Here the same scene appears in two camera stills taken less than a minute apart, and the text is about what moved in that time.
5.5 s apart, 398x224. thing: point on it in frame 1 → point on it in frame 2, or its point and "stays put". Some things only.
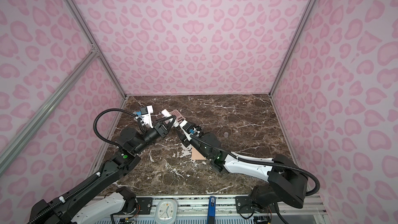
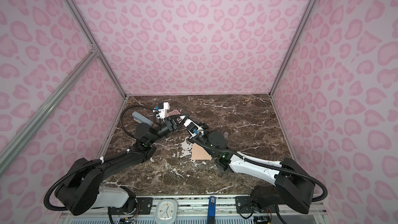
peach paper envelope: (196, 155) stays put
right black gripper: (186, 142) → (193, 140)
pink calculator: (179, 116) stays put
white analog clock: (166, 211) stays put
